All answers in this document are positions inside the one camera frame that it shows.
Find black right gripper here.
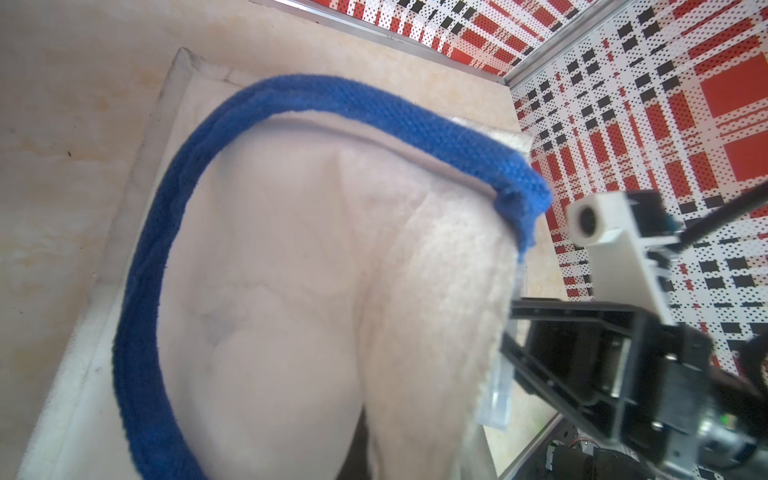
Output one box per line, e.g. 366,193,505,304
500,298,767,479

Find white canvas bag blue handles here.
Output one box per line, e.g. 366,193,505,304
18,49,552,479

